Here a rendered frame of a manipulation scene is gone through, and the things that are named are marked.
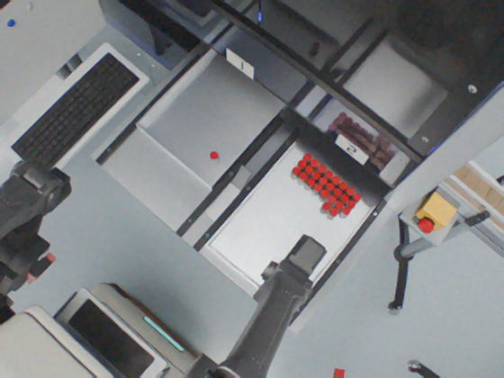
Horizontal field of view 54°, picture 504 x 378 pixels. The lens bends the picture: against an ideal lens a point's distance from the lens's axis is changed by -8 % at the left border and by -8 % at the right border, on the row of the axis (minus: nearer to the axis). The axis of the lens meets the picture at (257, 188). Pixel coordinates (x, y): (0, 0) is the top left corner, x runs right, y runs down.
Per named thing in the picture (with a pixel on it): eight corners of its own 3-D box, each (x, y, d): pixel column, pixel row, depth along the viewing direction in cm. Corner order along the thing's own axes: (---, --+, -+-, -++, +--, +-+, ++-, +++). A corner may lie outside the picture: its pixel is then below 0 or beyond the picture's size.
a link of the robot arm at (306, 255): (260, 274, 86) (301, 306, 86) (301, 220, 89) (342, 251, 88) (256, 277, 98) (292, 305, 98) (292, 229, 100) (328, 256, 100)
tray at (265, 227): (292, 146, 136) (294, 141, 133) (372, 210, 133) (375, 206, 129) (205, 247, 129) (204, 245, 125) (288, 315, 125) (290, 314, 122)
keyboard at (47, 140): (109, 53, 150) (107, 49, 148) (140, 80, 148) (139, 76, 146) (11, 148, 141) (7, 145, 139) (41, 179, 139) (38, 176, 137)
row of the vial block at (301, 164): (299, 163, 135) (301, 157, 131) (354, 207, 133) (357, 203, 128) (293, 169, 135) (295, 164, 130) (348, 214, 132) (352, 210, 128)
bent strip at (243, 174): (241, 171, 134) (241, 164, 128) (251, 178, 134) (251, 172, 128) (205, 213, 131) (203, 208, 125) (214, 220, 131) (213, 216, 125)
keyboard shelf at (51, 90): (91, 30, 155) (88, 25, 152) (151, 81, 151) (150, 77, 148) (-16, 130, 145) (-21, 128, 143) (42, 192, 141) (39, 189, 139)
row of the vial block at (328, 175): (304, 157, 136) (306, 151, 131) (359, 201, 133) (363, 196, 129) (299, 163, 135) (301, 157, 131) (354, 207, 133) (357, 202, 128)
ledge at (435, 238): (427, 178, 138) (429, 176, 136) (463, 208, 136) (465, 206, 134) (398, 217, 134) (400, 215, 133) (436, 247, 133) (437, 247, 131)
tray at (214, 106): (222, 41, 144) (222, 35, 140) (296, 96, 140) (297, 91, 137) (138, 129, 136) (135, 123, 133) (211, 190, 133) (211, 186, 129)
